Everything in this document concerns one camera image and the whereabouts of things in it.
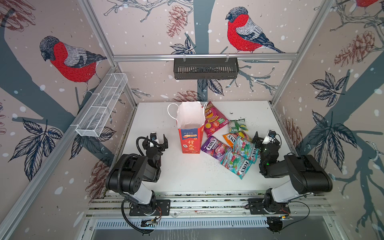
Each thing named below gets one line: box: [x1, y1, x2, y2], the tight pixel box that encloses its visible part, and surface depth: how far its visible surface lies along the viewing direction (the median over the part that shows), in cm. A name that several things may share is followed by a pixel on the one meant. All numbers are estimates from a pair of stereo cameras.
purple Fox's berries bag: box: [201, 136, 232, 162], surface depth 94 cm
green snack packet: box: [228, 118, 249, 134], surface depth 102 cm
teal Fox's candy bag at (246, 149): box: [232, 136, 259, 164], surface depth 92 cm
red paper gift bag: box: [176, 101, 206, 154], surface depth 87 cm
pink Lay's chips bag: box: [204, 101, 230, 138], surface depth 104 cm
